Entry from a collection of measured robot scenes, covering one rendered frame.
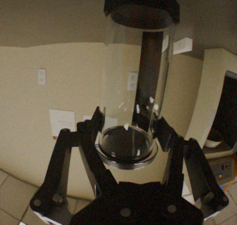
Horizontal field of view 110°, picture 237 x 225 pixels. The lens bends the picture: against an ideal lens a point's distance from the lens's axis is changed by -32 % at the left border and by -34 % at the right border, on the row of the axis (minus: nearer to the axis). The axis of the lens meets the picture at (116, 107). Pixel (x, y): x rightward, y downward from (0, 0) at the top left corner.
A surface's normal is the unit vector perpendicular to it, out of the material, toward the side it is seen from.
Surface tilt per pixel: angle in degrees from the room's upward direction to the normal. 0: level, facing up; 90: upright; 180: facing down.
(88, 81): 90
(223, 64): 90
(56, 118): 90
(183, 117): 90
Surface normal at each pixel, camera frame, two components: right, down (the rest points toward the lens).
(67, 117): -0.03, 0.33
